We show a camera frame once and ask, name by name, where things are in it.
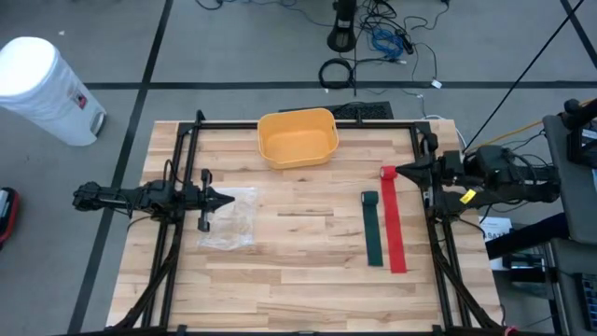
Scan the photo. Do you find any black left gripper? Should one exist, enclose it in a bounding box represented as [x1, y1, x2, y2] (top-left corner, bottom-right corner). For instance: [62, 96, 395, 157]
[180, 168, 236, 233]

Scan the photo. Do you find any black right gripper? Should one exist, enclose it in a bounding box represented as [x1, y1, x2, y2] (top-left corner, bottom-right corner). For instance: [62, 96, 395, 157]
[396, 133, 465, 209]

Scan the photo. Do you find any clear plastic zip bag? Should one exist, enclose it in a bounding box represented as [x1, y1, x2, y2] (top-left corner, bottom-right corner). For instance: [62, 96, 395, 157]
[195, 186, 259, 251]

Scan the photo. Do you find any red elastic bandage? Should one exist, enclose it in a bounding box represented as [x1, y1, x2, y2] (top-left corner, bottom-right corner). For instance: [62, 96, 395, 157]
[379, 164, 409, 274]

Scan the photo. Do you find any green elastic bandage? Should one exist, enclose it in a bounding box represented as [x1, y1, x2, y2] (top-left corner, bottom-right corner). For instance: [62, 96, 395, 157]
[360, 189, 385, 268]

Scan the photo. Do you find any black mesh floor panel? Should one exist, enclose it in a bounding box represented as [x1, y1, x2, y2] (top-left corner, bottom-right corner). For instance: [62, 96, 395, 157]
[278, 101, 395, 121]

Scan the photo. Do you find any white printed box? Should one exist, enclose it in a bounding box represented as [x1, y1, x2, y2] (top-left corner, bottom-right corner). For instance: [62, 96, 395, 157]
[479, 216, 514, 272]

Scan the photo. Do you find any yellow plastic bin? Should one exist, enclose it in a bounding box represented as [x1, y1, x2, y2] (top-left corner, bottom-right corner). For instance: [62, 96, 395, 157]
[257, 107, 340, 171]

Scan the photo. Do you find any black power strip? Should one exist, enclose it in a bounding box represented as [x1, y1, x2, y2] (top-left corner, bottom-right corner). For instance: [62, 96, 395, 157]
[395, 28, 415, 55]

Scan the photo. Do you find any grey desk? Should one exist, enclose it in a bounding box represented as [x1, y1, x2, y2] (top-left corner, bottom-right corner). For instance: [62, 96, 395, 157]
[542, 114, 597, 247]

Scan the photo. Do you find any black floor stand base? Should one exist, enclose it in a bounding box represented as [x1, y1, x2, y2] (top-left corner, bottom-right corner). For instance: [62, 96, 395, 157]
[326, 0, 359, 53]

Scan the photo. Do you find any black desk equipment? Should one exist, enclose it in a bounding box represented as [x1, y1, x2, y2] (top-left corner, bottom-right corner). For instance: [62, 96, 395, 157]
[562, 97, 597, 170]

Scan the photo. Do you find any white trash can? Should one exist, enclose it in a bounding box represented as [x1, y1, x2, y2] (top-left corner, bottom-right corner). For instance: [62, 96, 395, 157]
[0, 35, 108, 147]

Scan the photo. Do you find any red black floor device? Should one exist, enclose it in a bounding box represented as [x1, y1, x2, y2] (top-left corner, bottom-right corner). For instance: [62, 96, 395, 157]
[0, 186, 21, 251]

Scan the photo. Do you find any black keyboard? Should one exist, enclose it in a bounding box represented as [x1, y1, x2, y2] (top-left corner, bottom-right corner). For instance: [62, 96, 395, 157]
[574, 272, 597, 335]

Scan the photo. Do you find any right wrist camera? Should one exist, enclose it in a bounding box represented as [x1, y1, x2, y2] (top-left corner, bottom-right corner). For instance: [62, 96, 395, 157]
[441, 149, 465, 177]

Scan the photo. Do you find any yellow floor cable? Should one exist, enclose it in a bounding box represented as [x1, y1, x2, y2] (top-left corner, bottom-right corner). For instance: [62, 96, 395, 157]
[465, 96, 597, 153]

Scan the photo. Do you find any blue cable bundle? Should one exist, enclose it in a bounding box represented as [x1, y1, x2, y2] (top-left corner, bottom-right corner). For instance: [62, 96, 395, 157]
[370, 28, 405, 60]

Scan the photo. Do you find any black coiled cable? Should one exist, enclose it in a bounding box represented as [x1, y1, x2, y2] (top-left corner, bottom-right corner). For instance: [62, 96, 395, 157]
[318, 57, 356, 91]

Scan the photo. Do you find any long straight black cable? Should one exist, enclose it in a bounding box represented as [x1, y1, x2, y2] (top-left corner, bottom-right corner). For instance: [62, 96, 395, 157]
[463, 0, 587, 154]

